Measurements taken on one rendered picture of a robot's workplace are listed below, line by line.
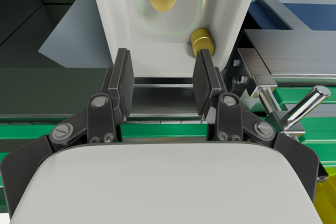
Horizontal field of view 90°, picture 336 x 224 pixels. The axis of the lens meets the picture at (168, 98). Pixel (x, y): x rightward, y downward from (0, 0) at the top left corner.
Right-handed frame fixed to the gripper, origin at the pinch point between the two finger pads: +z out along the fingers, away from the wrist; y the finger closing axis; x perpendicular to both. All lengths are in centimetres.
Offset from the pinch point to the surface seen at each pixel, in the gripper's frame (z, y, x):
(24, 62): 48, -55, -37
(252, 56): 12.1, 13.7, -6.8
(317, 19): 29.1, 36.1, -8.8
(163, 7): 14.5, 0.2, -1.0
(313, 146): 1.8, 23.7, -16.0
